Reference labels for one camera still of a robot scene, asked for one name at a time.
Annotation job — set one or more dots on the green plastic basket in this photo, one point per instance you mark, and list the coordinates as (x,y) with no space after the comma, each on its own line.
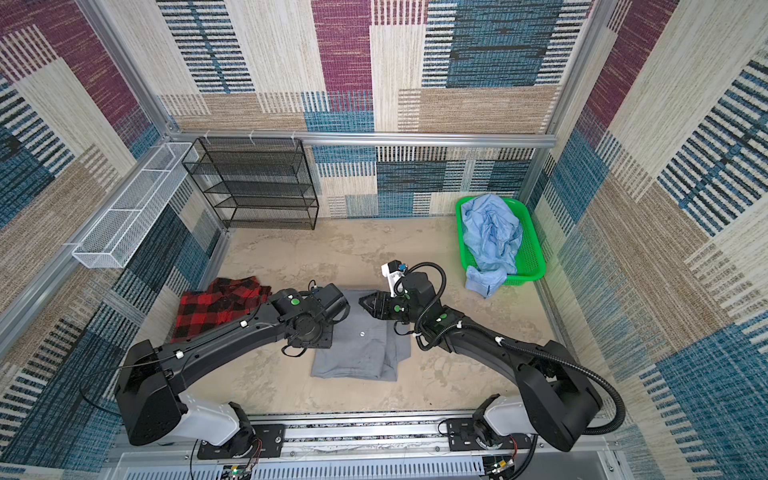
(529,259)

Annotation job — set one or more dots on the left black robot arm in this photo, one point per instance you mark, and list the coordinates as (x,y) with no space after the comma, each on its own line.
(151,388)

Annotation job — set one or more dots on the aluminium front rail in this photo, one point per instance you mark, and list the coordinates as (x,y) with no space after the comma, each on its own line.
(339,435)

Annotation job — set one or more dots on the grey long sleeve shirt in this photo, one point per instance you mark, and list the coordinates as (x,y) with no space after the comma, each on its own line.
(362,347)

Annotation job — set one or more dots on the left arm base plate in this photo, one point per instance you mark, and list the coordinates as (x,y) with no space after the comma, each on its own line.
(263,441)

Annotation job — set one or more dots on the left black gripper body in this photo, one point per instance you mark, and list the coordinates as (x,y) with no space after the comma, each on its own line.
(322,339)

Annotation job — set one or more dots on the red black plaid folded shirt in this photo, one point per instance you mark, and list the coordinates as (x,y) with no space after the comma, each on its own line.
(223,301)

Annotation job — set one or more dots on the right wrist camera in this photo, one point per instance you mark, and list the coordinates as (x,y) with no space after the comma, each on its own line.
(394,272)

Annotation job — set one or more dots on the white slotted cable duct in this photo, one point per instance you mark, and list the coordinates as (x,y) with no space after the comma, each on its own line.
(403,468)

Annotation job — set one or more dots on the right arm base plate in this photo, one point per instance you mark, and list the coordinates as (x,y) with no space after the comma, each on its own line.
(463,436)

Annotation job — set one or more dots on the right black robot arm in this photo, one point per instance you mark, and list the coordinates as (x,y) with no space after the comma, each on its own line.
(557,394)

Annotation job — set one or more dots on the black wire shelf rack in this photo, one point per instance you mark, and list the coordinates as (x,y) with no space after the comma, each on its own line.
(255,183)

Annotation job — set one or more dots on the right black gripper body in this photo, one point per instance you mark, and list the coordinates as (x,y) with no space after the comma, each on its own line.
(395,308)

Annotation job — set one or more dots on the light blue shirt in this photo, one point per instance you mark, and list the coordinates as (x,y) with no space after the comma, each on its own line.
(493,235)

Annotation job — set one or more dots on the white wire mesh basket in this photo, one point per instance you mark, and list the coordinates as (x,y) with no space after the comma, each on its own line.
(122,228)

